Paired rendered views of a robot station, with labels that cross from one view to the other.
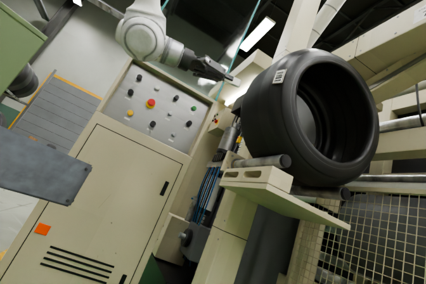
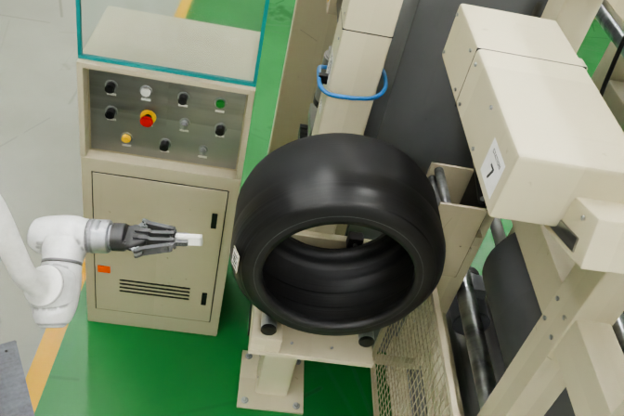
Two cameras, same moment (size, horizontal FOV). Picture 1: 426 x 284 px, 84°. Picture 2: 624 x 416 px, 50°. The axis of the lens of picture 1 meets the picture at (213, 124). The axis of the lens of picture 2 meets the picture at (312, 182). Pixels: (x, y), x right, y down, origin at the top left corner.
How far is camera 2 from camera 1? 1.85 m
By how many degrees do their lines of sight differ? 60
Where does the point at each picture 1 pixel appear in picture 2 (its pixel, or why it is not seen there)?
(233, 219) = not seen: hidden behind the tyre
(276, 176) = (257, 344)
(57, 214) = (109, 257)
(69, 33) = not seen: outside the picture
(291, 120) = (262, 304)
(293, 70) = (252, 253)
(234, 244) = not seen: hidden behind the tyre
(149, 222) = (210, 253)
